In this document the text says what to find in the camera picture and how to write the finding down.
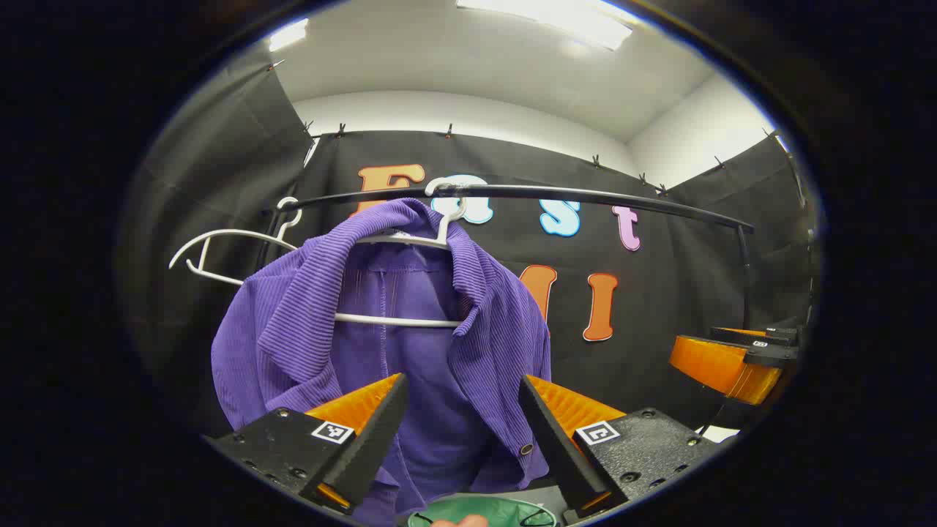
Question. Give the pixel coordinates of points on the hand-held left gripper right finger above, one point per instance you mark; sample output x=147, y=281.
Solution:
x=556, y=446

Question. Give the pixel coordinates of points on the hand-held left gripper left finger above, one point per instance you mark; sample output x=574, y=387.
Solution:
x=373, y=446

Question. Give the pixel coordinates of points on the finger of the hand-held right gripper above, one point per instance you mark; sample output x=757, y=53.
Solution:
x=776, y=335
x=717, y=366

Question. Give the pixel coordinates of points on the green laundry hamper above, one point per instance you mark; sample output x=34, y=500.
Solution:
x=505, y=510

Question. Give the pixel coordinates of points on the large white clothes hanger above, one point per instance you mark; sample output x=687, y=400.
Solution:
x=395, y=320

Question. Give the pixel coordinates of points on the black clothes rack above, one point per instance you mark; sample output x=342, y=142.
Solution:
x=585, y=194

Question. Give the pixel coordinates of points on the small white clothes hanger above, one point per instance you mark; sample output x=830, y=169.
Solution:
x=219, y=233

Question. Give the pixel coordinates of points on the black backdrop cloth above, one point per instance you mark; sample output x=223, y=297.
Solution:
x=659, y=256

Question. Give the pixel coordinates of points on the row of small backdrop clips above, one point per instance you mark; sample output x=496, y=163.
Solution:
x=448, y=132

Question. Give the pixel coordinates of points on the wide ceiling light panel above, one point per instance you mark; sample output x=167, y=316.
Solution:
x=556, y=18

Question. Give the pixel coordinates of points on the narrow ceiling light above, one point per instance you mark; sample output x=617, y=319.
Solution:
x=289, y=34

